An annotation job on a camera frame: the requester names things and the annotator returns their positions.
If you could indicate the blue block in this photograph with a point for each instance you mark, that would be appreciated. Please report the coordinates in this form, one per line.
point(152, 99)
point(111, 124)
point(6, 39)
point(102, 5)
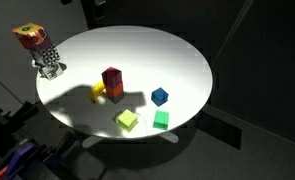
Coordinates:
point(159, 96)

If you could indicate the orange block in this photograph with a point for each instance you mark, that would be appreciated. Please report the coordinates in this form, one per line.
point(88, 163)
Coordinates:
point(115, 90)

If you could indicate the green block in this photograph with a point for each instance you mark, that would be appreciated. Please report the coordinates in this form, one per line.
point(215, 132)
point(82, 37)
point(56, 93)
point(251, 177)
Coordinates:
point(161, 120)

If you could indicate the lime yellow-green block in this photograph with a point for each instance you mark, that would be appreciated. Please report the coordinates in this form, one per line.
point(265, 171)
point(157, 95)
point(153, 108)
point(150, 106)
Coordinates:
point(127, 119)

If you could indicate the dark red block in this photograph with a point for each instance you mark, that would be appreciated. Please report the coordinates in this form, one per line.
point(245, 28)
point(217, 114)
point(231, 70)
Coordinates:
point(111, 77)

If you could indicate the yellow banana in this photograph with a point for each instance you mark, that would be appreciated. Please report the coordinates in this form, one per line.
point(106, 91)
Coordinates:
point(95, 93)

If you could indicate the white cube with black marks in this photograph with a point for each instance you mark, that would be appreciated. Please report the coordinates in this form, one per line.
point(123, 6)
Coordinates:
point(52, 73)

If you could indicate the black white patterned cube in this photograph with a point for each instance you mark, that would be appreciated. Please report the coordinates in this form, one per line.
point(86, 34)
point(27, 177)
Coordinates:
point(48, 56)

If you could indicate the black purple equipment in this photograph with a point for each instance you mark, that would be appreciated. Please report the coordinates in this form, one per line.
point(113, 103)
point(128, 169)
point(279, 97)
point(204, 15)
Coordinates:
point(57, 173)

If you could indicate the orange cube with number six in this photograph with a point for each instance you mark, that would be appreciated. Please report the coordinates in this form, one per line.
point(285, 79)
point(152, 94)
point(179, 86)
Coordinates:
point(30, 36)

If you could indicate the purple clamp with orange tip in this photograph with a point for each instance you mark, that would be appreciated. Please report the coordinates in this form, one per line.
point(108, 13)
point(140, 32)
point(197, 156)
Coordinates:
point(18, 156)

